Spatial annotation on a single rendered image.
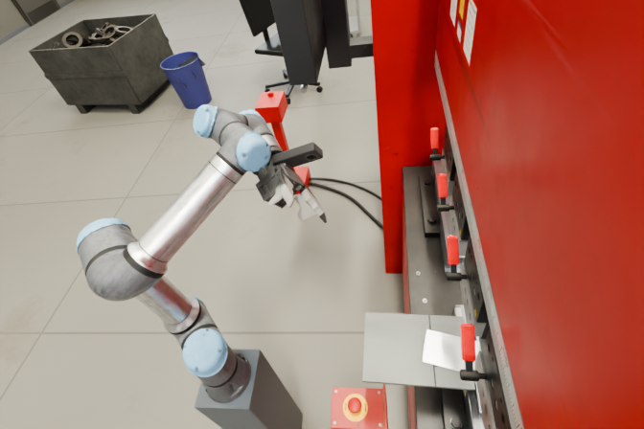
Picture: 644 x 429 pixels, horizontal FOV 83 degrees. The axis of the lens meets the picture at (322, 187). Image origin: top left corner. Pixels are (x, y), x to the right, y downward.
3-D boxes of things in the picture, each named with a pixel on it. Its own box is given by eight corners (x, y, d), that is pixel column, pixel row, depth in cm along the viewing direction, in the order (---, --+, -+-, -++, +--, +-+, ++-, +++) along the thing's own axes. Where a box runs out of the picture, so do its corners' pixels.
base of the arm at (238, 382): (199, 402, 113) (186, 392, 107) (213, 352, 124) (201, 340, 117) (245, 403, 111) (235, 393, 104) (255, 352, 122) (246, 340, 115)
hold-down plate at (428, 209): (419, 181, 154) (419, 176, 152) (432, 181, 153) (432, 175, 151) (425, 237, 133) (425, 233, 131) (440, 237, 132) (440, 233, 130)
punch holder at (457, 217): (448, 214, 101) (454, 169, 89) (480, 214, 99) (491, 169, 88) (455, 259, 90) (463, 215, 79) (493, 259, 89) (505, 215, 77)
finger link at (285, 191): (274, 221, 73) (275, 201, 81) (295, 202, 72) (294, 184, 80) (263, 211, 72) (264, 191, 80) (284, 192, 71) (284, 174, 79)
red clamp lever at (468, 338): (459, 325, 64) (461, 382, 64) (483, 326, 64) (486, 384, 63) (457, 322, 66) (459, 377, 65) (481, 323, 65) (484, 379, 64)
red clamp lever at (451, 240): (446, 235, 78) (447, 281, 78) (465, 235, 78) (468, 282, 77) (444, 235, 80) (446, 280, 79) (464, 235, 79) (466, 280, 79)
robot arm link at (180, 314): (194, 362, 113) (71, 274, 74) (176, 327, 122) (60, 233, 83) (226, 335, 116) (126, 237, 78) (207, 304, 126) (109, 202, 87)
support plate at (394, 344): (365, 313, 103) (364, 312, 102) (463, 318, 98) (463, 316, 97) (362, 382, 90) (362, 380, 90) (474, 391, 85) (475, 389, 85)
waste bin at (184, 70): (222, 89, 437) (205, 43, 399) (216, 108, 406) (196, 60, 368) (185, 95, 441) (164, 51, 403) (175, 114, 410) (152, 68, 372)
